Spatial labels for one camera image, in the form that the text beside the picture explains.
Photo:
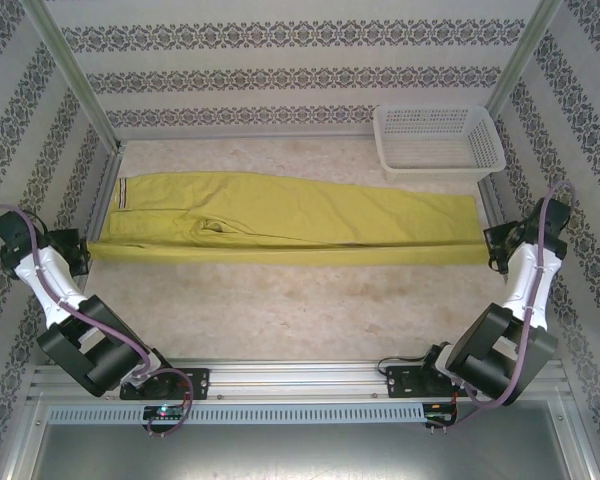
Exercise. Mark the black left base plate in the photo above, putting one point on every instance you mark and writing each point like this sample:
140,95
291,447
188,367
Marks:
197,382

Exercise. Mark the aluminium rear rail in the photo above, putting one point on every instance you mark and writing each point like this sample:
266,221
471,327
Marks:
230,136

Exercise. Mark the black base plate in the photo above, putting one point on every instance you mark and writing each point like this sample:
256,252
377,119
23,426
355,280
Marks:
197,382
405,382

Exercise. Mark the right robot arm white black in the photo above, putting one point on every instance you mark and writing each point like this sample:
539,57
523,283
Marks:
525,280

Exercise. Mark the aluminium mounting rail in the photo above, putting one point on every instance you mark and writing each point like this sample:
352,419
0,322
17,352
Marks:
300,380

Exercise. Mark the grey metal panel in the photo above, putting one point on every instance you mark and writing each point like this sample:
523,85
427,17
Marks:
300,455

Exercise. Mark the aluminium frame post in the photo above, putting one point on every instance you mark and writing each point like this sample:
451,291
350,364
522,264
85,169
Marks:
72,65
524,55

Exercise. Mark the small circuit board green light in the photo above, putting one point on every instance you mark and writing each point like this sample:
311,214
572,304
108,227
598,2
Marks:
162,411

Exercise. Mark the white plastic mesh basket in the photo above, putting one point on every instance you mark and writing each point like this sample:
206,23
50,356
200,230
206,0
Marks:
437,150

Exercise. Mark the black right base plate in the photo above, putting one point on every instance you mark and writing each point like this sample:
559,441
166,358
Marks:
405,382

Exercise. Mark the yellow long pants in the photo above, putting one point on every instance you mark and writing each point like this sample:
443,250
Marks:
290,220

